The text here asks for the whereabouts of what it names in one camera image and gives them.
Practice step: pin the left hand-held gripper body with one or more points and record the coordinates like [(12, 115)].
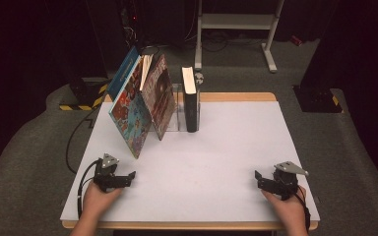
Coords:
[(106, 178)]

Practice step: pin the person's left hand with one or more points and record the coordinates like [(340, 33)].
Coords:
[(98, 203)]

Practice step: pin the clear acrylic book rack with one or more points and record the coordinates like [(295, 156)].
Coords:
[(178, 111)]

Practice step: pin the person's right hand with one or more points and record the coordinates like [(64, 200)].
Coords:
[(292, 213)]

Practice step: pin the colourful snake picture book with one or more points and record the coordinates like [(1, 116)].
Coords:
[(131, 114)]

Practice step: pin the black curtain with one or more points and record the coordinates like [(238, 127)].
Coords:
[(29, 49), (367, 65)]

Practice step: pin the small red floor object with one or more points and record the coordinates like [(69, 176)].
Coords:
[(296, 40)]

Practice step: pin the white metal stand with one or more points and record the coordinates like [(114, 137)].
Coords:
[(236, 21)]

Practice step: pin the black hardcover book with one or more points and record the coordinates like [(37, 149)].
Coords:
[(191, 111)]

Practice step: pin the black yellow-striped stand base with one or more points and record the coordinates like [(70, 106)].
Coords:
[(318, 98), (85, 91)]

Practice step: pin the purple paperback book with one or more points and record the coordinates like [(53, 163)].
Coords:
[(159, 95)]

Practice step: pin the blue picture book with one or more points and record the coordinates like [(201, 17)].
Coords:
[(122, 73)]

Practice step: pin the small white floor object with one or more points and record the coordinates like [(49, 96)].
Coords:
[(200, 78)]

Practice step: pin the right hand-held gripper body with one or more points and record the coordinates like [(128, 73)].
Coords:
[(285, 185)]

